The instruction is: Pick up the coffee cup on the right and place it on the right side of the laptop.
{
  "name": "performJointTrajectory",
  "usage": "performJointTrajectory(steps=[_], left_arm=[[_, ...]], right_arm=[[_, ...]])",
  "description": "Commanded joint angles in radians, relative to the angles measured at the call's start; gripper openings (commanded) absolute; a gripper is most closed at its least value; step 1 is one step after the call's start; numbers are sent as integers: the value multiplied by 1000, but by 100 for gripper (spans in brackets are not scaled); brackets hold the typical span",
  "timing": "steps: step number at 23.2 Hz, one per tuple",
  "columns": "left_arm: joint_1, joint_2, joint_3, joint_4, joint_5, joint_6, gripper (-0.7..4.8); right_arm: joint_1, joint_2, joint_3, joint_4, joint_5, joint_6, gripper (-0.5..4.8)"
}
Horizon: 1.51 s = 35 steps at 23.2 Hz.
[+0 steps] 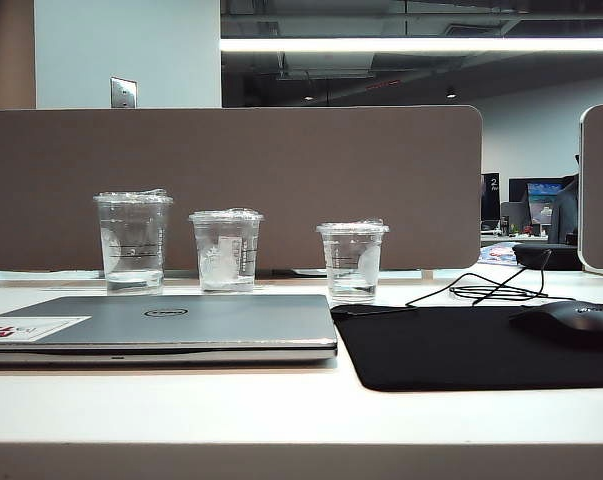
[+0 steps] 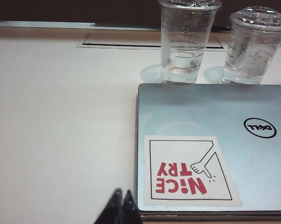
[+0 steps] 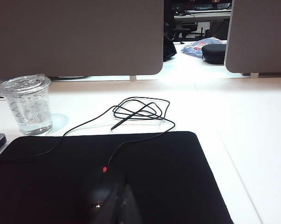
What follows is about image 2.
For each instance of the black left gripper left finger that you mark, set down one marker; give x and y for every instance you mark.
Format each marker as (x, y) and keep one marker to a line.
(112, 210)

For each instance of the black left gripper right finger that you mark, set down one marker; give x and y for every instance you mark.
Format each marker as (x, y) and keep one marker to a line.
(131, 210)

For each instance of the silver Dell laptop with sticker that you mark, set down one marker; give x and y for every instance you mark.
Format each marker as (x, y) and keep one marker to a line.
(200, 121)

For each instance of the tall clear plastic cup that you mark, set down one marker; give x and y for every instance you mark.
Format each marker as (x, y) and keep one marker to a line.
(184, 42)

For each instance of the short clear cup with logo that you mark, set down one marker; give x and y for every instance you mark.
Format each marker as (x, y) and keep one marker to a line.
(249, 46)

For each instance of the brown desk partition panel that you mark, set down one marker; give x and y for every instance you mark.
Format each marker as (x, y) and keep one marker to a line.
(72, 10)

